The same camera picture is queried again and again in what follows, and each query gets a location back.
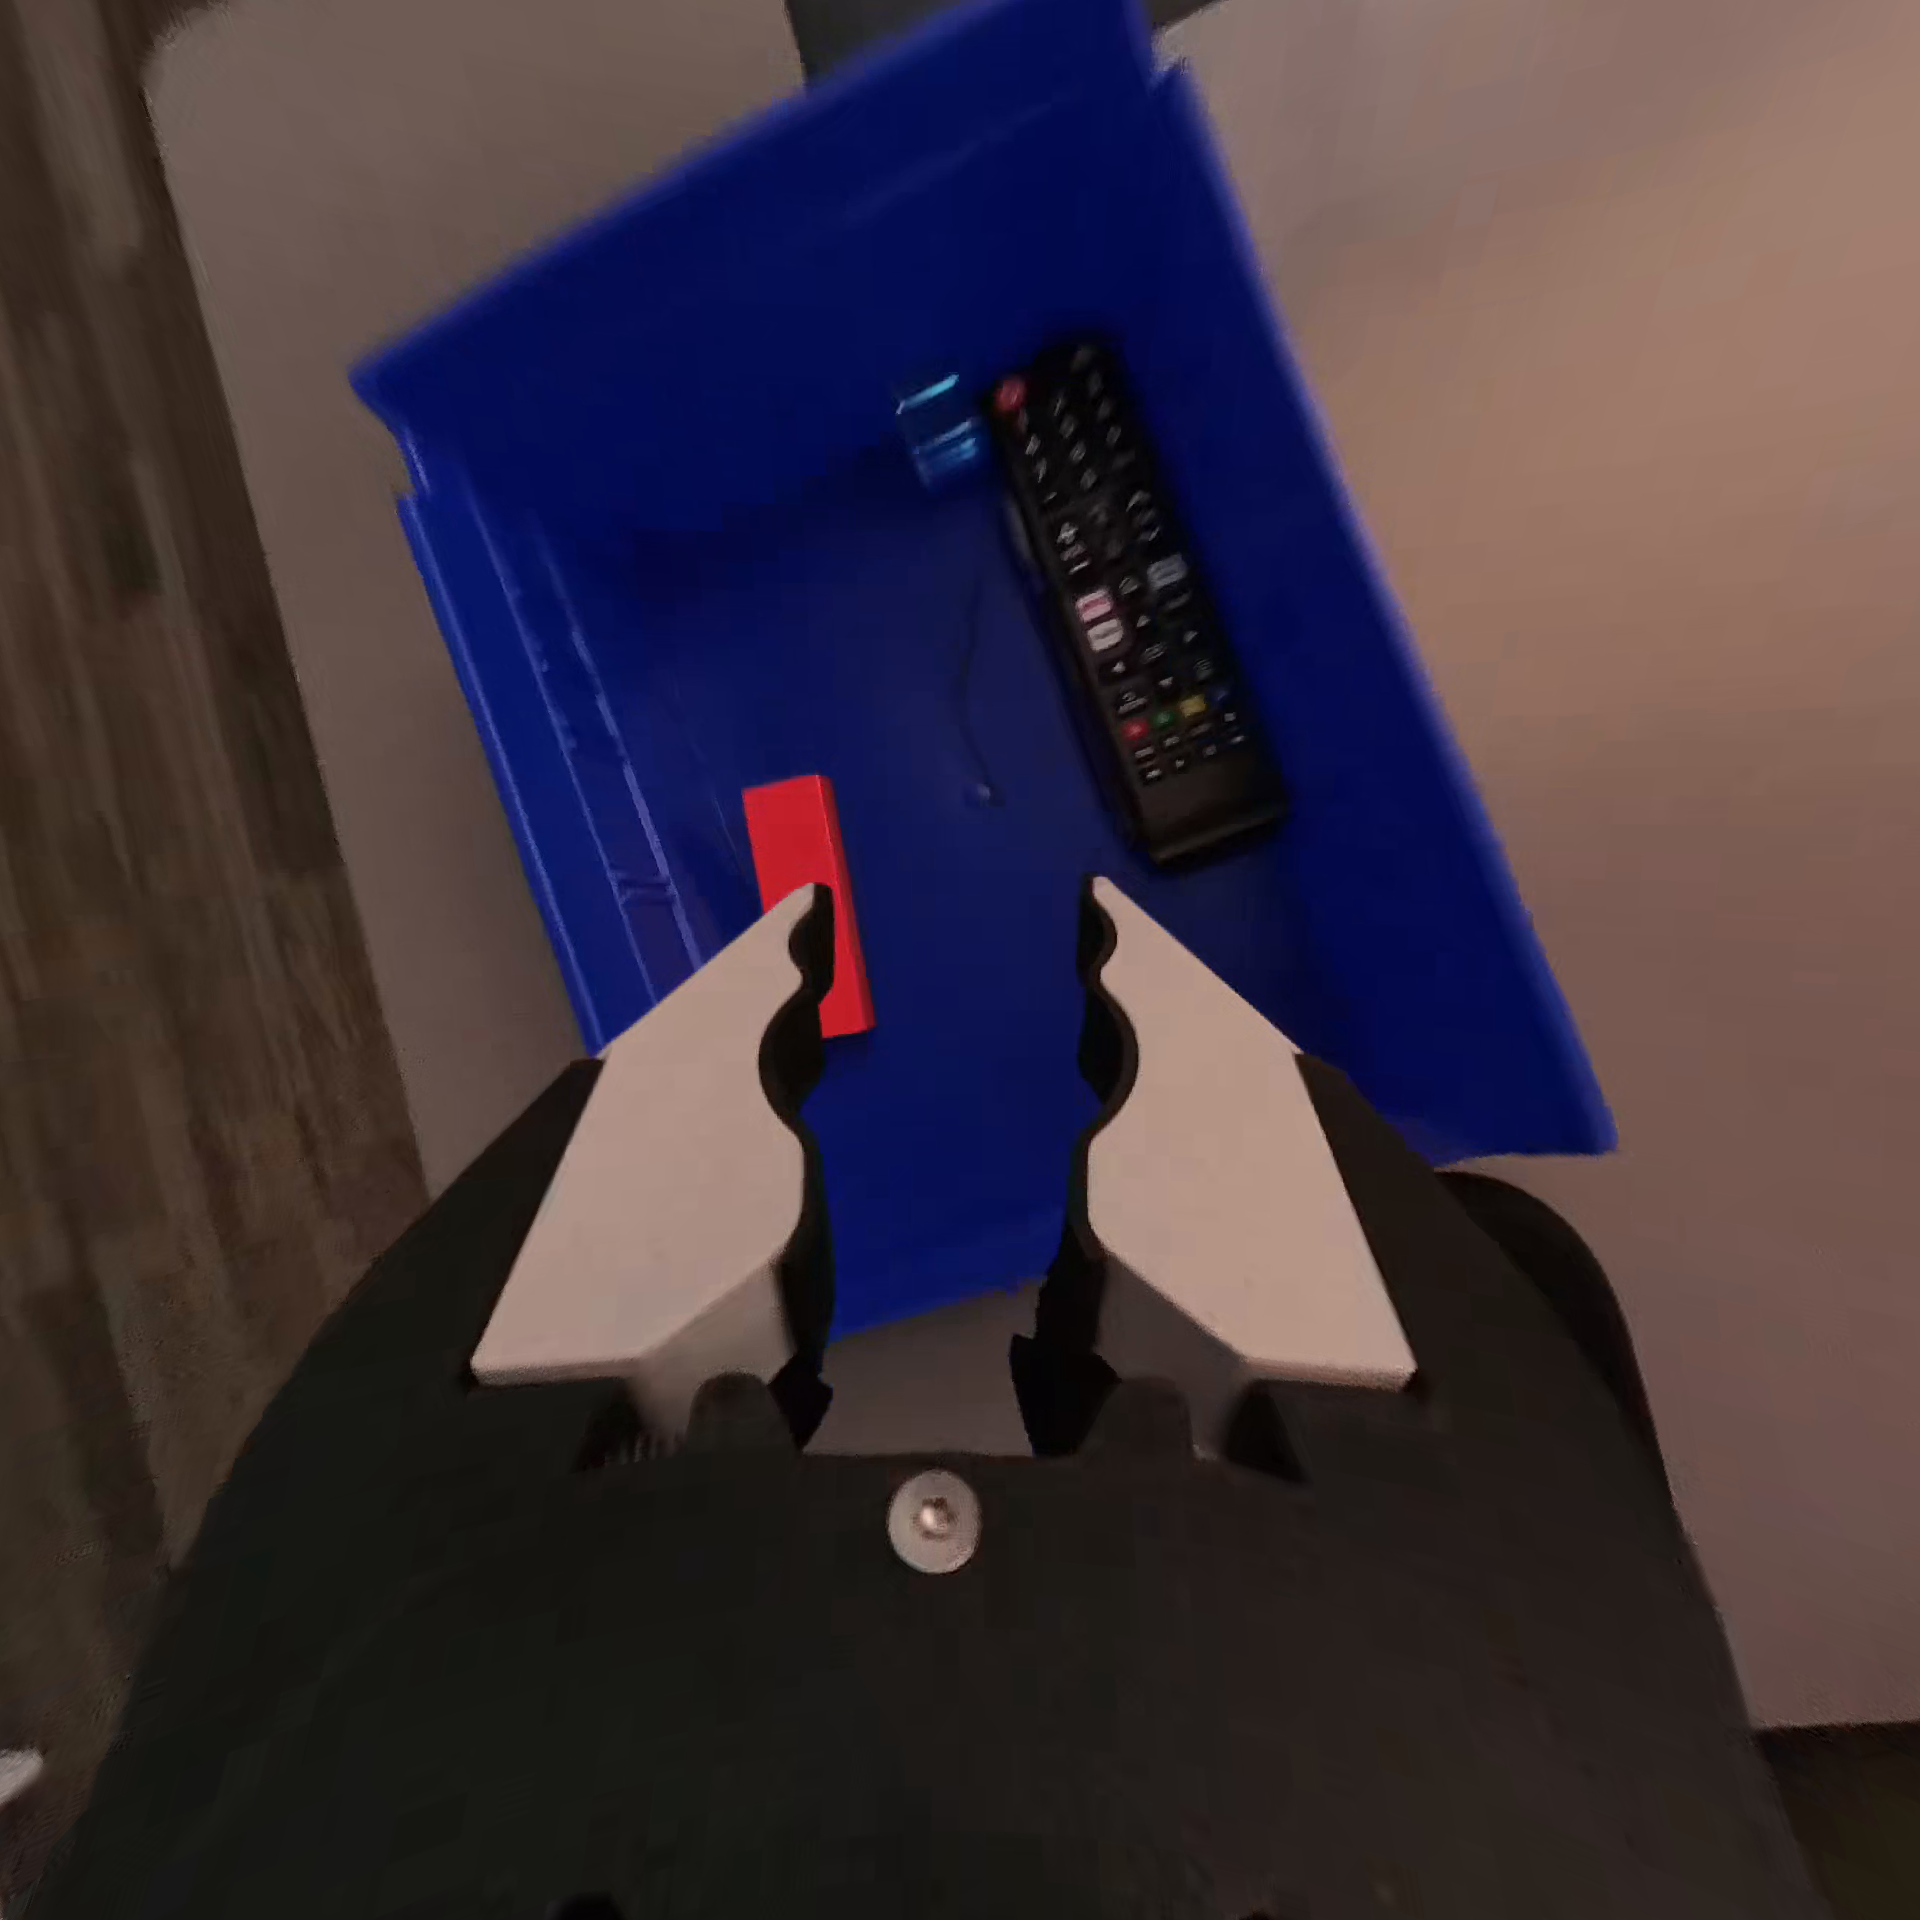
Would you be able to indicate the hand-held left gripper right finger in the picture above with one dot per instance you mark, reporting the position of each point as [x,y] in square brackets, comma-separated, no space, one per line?
[1244,1214]

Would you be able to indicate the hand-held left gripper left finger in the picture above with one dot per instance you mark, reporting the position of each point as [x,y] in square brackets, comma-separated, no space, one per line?
[661,1214]

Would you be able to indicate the red device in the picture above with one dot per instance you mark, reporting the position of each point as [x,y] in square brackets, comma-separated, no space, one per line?
[802,840]

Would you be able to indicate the black remote control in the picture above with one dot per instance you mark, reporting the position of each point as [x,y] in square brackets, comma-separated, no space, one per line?
[1141,631]

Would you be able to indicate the blue plastic bin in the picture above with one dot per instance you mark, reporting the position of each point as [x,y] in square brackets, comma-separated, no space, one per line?
[751,450]

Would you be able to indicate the black table mat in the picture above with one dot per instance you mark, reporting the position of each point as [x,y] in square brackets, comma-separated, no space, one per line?
[931,31]

